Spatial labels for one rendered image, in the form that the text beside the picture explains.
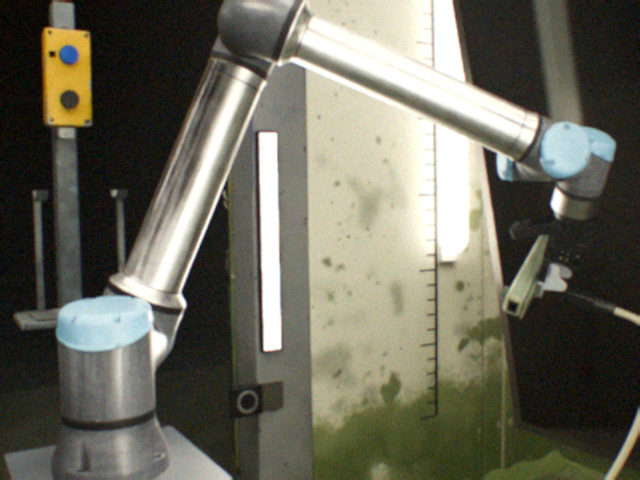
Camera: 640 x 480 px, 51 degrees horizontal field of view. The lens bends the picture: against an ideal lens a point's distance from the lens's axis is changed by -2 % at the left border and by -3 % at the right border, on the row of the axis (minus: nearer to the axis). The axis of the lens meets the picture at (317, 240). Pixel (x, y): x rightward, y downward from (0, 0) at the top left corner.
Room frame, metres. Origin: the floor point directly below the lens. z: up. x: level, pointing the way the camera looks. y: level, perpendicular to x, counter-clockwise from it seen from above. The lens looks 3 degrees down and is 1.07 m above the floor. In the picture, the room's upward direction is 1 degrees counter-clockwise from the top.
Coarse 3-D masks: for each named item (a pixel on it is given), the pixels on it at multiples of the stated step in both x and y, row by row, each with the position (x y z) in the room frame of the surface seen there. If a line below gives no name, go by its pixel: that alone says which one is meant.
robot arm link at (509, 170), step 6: (498, 156) 1.32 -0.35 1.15; (504, 156) 1.27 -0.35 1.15; (498, 162) 1.32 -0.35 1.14; (504, 162) 1.27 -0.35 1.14; (510, 162) 1.25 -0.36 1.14; (516, 162) 1.24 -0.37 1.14; (498, 168) 1.32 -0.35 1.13; (504, 168) 1.27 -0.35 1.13; (510, 168) 1.26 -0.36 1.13; (516, 168) 1.26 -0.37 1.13; (504, 174) 1.28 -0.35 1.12; (510, 174) 1.27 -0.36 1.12; (516, 174) 1.27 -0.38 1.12; (522, 174) 1.25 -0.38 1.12; (510, 180) 1.29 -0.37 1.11; (516, 180) 1.30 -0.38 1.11; (522, 180) 1.30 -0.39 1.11; (528, 180) 1.29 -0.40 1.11; (534, 180) 1.29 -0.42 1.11; (540, 180) 1.29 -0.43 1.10; (546, 180) 1.29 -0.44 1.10; (552, 180) 1.29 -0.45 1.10; (558, 180) 1.29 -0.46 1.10
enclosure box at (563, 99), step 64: (512, 0) 1.75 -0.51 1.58; (576, 0) 1.74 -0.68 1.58; (512, 64) 1.75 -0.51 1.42; (576, 64) 1.78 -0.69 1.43; (512, 192) 1.75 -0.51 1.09; (512, 256) 1.75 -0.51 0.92; (512, 320) 1.75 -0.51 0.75; (576, 320) 1.89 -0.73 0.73; (512, 384) 1.74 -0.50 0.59; (576, 384) 1.89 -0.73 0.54; (576, 448) 1.60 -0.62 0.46
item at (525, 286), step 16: (544, 240) 1.58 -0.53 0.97; (528, 256) 1.52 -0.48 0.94; (528, 272) 1.46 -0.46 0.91; (512, 288) 1.40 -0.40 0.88; (528, 288) 1.41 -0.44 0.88; (576, 288) 1.43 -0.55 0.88; (528, 304) 1.40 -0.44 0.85; (576, 304) 1.42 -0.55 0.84; (592, 304) 1.41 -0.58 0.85; (608, 304) 1.39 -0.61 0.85
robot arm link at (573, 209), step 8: (552, 200) 1.36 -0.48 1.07; (560, 200) 1.33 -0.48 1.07; (568, 200) 1.31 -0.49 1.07; (576, 200) 1.30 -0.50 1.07; (600, 200) 1.33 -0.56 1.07; (560, 208) 1.33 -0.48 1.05; (568, 208) 1.32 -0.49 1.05; (576, 208) 1.31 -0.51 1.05; (584, 208) 1.31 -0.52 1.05; (592, 208) 1.31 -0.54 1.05; (568, 216) 1.33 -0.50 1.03; (576, 216) 1.32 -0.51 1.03; (584, 216) 1.32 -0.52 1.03; (592, 216) 1.33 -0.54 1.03
